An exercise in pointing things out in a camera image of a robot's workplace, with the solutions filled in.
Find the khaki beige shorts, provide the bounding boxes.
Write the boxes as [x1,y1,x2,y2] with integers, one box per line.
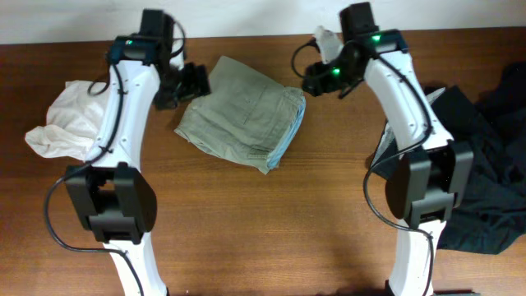
[174,56,306,174]

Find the black garment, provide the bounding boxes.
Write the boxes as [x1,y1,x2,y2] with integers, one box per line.
[365,85,526,255]

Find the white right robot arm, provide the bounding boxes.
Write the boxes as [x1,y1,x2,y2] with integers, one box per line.
[300,2,473,296]

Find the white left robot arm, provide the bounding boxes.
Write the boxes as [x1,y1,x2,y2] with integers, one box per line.
[62,9,210,295]

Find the white crumpled cloth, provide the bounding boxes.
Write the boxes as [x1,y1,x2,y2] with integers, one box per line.
[25,81,108,160]

